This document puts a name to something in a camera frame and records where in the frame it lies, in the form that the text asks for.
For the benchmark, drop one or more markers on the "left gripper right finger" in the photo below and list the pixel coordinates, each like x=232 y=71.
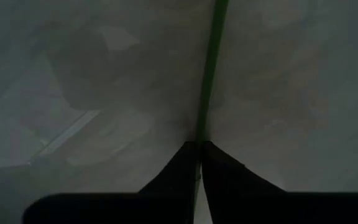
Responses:
x=225 y=177

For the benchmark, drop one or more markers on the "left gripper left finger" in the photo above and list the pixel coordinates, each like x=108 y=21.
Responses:
x=179 y=174

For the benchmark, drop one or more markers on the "black tulip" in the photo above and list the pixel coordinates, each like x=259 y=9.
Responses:
x=211 y=62

